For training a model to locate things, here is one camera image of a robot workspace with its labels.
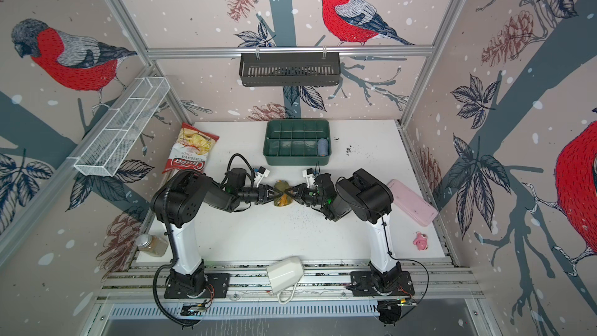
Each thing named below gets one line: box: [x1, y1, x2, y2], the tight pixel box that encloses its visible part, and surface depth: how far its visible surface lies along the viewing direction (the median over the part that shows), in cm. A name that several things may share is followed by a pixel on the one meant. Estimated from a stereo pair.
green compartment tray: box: [262, 119, 332, 166], surface depth 116 cm
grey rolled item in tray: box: [317, 138, 329, 157], surface depth 106 cm
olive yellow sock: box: [272, 179, 294, 207], surface depth 92 cm
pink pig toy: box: [412, 231, 429, 251], surface depth 83 cm
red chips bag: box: [161, 122, 220, 175], surface depth 105 cm
